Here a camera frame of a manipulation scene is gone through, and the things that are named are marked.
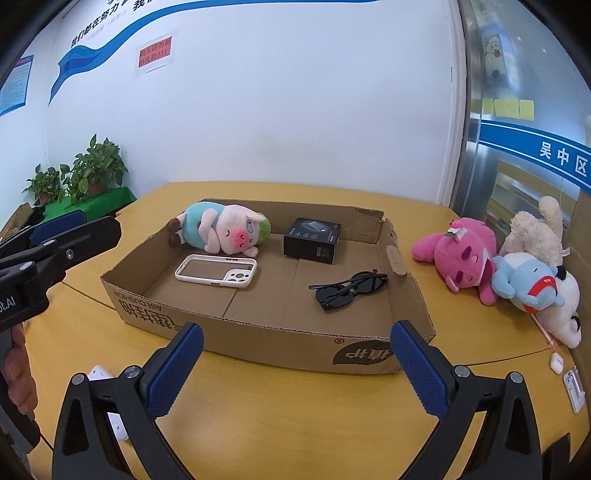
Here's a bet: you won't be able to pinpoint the red wall notice sign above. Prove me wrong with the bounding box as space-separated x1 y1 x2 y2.
133 30 179 77

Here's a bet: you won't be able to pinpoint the left hand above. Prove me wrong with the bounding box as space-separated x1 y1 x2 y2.
3 325 38 415

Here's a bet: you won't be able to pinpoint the blue wall poster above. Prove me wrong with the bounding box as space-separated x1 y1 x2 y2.
0 55 34 116

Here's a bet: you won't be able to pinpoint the small black product box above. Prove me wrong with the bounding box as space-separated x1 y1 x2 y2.
283 218 341 264

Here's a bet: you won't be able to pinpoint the black sunglasses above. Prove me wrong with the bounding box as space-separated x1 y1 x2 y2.
308 269 389 311

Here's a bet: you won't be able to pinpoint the beige bunny plush toy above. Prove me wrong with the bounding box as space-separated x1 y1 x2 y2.
500 196 570 267

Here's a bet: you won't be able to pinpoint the green cloth side table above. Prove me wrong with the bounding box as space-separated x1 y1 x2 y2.
42 186 136 223

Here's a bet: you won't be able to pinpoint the blue elephant plush toy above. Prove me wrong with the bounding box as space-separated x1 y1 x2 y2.
491 252 565 314

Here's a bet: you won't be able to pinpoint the white earbud case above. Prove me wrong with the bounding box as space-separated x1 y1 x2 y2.
549 352 564 375

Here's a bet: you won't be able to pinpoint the cardboard box tray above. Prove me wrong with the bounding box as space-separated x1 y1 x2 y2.
101 201 436 375

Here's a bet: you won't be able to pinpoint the white dog plush toy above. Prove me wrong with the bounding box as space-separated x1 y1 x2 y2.
536 266 582 349

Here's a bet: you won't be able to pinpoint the potted green plant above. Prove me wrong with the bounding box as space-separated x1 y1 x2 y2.
59 134 128 204
23 164 61 206

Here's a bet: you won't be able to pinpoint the white clear phone case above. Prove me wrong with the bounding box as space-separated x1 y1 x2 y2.
174 254 257 289

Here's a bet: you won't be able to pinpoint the sheep cartoon poster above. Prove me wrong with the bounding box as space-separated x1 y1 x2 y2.
481 23 519 90

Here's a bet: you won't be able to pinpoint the pink pig plush toy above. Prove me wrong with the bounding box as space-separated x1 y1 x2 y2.
166 201 271 258

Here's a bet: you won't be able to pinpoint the pink bear plush toy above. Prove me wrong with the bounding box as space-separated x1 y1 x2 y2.
411 217 497 306

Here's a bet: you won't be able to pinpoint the yellow sticky notes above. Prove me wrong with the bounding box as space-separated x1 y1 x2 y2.
482 98 535 121

